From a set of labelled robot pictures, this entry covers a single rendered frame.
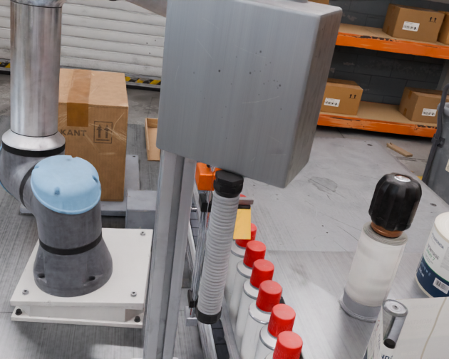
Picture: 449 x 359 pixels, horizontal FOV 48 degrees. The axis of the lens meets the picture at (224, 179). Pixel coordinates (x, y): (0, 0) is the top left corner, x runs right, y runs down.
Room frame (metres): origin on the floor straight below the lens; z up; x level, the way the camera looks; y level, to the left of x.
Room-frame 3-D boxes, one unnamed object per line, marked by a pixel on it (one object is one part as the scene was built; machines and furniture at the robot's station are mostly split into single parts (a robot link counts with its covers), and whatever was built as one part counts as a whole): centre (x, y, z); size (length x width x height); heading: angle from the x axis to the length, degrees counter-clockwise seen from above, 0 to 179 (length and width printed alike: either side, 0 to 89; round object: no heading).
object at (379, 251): (0.84, -0.32, 1.03); 0.09 x 0.09 x 0.30
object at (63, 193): (0.80, 0.28, 1.05); 0.13 x 0.12 x 0.14; 48
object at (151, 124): (1.67, 0.17, 0.85); 0.30 x 0.26 x 0.04; 13
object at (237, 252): (0.75, -0.05, 0.98); 0.05 x 0.05 x 0.20
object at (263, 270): (0.64, -0.08, 0.98); 0.05 x 0.05 x 0.20
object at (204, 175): (0.73, -0.01, 1.05); 0.10 x 0.04 x 0.33; 103
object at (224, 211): (0.52, -0.01, 1.18); 0.04 x 0.04 x 0.21
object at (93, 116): (1.28, 0.42, 0.99); 0.30 x 0.24 x 0.27; 16
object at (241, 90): (0.58, -0.01, 1.38); 0.17 x 0.10 x 0.19; 69
